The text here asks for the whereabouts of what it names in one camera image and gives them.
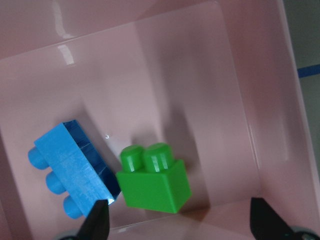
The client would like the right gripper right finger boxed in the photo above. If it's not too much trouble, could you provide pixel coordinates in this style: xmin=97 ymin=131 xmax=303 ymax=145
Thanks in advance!
xmin=249 ymin=197 xmax=294 ymax=240

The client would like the pink plastic box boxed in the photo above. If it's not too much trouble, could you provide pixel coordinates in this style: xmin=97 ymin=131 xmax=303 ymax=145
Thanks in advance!
xmin=0 ymin=0 xmax=320 ymax=240

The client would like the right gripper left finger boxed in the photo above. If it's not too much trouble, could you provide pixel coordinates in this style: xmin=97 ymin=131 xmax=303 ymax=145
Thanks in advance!
xmin=75 ymin=200 xmax=110 ymax=240

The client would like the blue toy block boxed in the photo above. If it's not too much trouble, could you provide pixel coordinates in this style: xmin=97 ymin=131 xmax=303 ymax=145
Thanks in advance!
xmin=28 ymin=120 xmax=121 ymax=219

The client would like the green toy block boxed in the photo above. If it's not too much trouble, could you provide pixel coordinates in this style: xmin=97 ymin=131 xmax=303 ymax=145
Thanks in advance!
xmin=116 ymin=142 xmax=192 ymax=214

